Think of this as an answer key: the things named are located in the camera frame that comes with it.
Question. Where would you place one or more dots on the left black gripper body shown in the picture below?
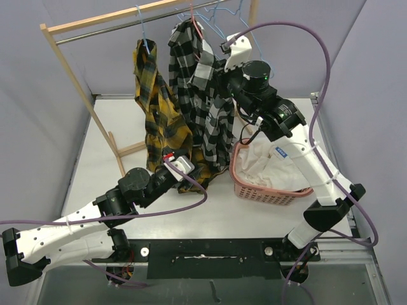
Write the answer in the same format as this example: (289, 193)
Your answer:
(184, 183)

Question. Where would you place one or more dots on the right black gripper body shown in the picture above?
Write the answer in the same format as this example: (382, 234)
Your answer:
(229, 84)

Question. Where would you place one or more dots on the black white checked shirt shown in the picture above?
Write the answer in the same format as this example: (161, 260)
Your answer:
(210, 117)

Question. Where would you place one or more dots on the pink plastic laundry basket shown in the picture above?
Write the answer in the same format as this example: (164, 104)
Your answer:
(261, 194)

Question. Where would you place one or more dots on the pink hanger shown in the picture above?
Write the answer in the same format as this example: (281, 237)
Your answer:
(194, 22)

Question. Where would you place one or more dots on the blue hanger of white shirt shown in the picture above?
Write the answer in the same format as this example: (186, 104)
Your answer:
(210, 21)

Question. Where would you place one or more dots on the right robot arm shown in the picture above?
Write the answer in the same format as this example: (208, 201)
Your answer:
(283, 124)

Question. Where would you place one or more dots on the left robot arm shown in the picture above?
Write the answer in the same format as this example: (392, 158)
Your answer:
(92, 232)

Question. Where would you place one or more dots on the yellow plaid shirt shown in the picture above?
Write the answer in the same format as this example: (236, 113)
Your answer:
(165, 125)

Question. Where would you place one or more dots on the blue hanger of yellow shirt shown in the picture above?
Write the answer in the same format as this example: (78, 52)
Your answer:
(144, 38)

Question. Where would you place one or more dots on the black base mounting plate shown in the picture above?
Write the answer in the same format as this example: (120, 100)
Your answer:
(198, 259)

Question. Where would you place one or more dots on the metal hanging rod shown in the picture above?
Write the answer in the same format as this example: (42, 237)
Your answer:
(137, 15)

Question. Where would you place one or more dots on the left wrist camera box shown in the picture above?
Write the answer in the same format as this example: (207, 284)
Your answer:
(177, 165)

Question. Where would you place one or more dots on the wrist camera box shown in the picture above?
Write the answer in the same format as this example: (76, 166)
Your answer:
(177, 165)
(239, 51)

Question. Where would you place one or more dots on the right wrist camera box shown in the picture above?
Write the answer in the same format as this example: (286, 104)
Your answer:
(239, 51)

